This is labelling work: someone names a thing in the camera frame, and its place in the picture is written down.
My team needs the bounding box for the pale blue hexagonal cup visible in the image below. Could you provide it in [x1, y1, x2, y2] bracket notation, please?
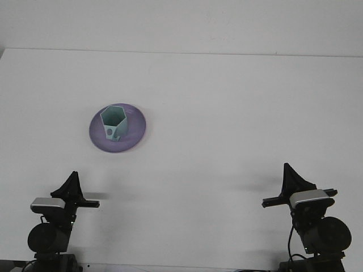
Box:
[99, 105, 129, 142]

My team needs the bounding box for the pale purple round plate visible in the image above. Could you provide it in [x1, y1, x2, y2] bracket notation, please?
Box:
[88, 102, 147, 154]

